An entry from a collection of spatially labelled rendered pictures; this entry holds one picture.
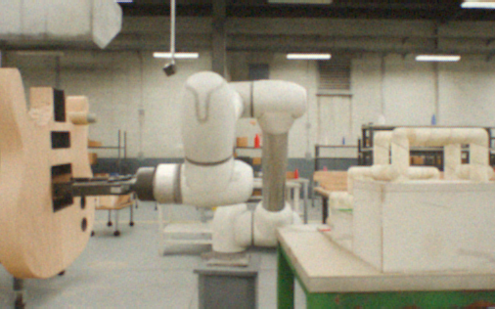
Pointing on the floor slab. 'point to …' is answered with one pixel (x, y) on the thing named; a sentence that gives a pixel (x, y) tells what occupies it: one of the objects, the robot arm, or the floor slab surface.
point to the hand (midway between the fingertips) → (64, 186)
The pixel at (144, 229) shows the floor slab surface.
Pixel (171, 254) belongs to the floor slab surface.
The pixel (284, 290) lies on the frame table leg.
